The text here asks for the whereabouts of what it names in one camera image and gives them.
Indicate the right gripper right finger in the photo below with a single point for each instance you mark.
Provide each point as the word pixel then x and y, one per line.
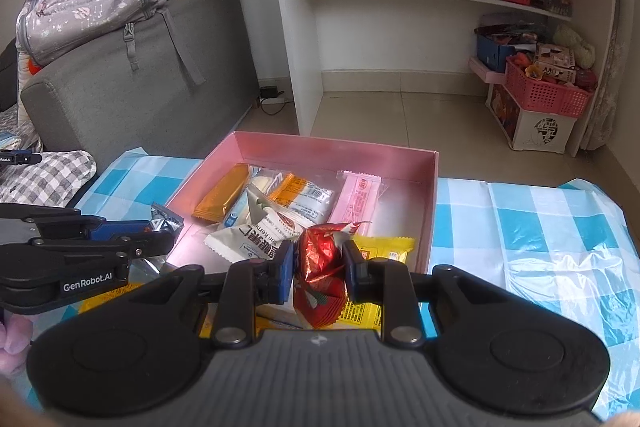
pixel 401 325

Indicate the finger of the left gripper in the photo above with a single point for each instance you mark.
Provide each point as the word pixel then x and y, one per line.
pixel 45 260
pixel 26 222

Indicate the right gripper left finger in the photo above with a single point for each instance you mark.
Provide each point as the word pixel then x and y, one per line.
pixel 245 286

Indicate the small yellow snack pack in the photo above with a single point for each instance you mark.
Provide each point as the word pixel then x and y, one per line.
pixel 365 259

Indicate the white nut snack pack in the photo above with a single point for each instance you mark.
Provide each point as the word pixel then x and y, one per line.
pixel 270 225

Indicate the red snack pack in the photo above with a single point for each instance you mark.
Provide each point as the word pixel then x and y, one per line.
pixel 319 291

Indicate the gold foil bar wrapper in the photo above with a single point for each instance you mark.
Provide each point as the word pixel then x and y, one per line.
pixel 220 198

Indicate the pink wafer bar wrapper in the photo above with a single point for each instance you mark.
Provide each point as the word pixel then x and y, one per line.
pixel 358 198

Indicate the orange clear snack packet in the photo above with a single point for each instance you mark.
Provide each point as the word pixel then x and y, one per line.
pixel 304 197

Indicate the clear blue candy packet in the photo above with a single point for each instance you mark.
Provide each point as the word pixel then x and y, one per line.
pixel 250 196

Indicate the silver truffle chocolate pack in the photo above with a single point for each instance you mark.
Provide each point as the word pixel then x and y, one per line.
pixel 165 220

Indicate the large yellow sandwich pack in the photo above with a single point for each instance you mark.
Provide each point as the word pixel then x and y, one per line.
pixel 99 300

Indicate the pink silver cardboard box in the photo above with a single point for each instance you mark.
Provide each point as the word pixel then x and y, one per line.
pixel 398 198

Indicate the blue checkered tablecloth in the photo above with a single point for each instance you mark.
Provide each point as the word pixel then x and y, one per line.
pixel 565 248

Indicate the power strip on floor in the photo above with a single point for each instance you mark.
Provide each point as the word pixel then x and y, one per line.
pixel 269 95

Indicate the white decorated storage box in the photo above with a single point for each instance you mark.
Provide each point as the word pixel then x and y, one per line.
pixel 527 130

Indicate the grey sofa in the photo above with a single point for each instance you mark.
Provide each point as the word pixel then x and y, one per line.
pixel 191 81

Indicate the blue storage bin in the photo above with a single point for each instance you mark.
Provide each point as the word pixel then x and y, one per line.
pixel 495 43

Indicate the pink plastic basket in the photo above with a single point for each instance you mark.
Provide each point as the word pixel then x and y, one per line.
pixel 544 97

